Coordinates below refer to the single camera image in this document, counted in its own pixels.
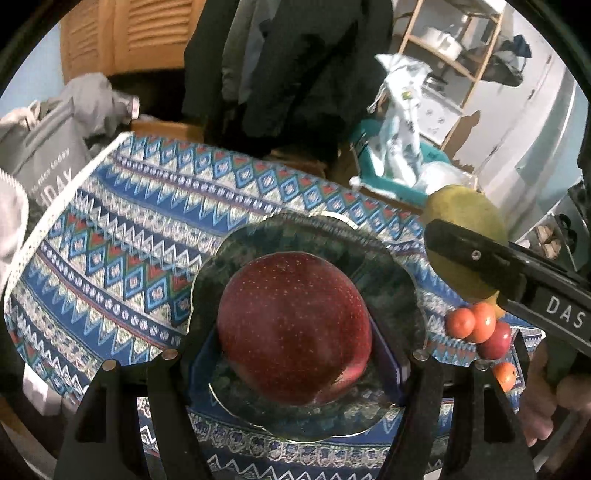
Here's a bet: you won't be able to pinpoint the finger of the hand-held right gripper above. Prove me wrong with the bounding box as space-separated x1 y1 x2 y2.
425 219 528 302

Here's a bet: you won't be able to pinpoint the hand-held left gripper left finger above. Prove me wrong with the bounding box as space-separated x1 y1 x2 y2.
60 323 223 480

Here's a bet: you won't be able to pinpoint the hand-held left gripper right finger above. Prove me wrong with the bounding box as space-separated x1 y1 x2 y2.
369 323 539 480

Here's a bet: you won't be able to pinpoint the green yellow mango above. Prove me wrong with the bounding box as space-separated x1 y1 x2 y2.
422 185 511 319

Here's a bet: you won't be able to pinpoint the large orange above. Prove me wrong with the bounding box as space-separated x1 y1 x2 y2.
470 301 498 344

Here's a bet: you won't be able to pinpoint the large red apple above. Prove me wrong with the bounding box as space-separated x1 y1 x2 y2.
217 253 374 407

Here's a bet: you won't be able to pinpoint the dark green glass plate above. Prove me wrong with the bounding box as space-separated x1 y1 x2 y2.
187 212 428 441

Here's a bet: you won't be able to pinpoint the person's right hand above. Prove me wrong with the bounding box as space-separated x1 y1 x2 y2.
518 340 591 448

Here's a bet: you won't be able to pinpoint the small red fruit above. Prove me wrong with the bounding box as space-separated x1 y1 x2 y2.
477 320 513 361

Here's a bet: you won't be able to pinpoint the shoe rack with shoes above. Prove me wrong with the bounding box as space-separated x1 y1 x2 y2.
516 185 583 274

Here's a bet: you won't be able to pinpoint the small orange tangerine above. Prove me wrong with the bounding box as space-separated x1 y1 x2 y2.
492 362 516 393
445 307 476 337

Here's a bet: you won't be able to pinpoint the clear plastic bag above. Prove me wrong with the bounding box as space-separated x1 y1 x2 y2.
414 161 478 195

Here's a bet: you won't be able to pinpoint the grey leaning panel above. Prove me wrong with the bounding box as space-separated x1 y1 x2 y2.
513 69 579 223

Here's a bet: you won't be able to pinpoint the teal plastic basket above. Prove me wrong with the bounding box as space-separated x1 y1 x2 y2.
348 119 457 205

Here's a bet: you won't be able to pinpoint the white printed box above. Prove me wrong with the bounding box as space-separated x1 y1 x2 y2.
414 87 465 145

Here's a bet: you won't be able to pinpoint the white printed plastic bag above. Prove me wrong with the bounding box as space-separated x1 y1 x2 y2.
367 52 434 180

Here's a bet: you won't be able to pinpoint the blue patterned tablecloth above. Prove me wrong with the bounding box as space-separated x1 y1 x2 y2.
4 131 541 480

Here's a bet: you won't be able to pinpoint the flat brown cardboard box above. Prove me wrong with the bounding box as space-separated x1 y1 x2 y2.
269 147 334 177

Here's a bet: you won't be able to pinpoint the wooden shelf rack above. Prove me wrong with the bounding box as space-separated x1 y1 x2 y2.
396 0 507 149

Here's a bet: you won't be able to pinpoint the dark hanging clothes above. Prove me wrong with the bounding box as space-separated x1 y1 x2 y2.
491 34 533 87

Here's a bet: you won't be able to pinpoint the metal cooking pot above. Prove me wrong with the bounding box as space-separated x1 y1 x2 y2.
421 26 463 59

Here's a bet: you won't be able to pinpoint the white knitted cloth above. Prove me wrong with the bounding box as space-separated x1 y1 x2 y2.
0 168 31 296

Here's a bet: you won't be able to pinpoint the black hanging coat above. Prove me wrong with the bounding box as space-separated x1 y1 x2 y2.
182 0 393 155

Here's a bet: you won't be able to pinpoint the grey printed tote bag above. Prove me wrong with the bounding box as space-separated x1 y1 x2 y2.
0 99 93 213

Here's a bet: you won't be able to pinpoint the grey clothing pile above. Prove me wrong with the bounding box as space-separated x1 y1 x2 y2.
58 73 140 155

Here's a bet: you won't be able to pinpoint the grey hanging jacket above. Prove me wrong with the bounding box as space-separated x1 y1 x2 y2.
221 0 271 104

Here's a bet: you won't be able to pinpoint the wooden louvered cabinet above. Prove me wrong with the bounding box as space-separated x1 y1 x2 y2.
60 0 206 79

